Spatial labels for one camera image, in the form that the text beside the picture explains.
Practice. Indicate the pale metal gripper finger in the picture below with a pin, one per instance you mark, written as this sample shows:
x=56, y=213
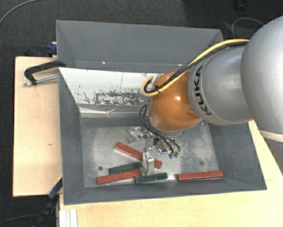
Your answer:
x=148, y=164
x=133, y=134

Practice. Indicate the dark green flat block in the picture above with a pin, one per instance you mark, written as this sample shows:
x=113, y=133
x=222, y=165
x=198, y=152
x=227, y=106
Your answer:
x=151, y=178
x=124, y=168

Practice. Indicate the red-brown flat block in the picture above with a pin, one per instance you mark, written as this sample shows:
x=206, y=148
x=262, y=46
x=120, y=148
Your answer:
x=199, y=175
x=128, y=150
x=117, y=177

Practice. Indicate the grey metal bin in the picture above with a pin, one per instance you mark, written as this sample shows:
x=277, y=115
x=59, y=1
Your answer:
x=103, y=44

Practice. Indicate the pale wood board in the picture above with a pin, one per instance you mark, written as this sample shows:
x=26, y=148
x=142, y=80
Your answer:
x=35, y=131

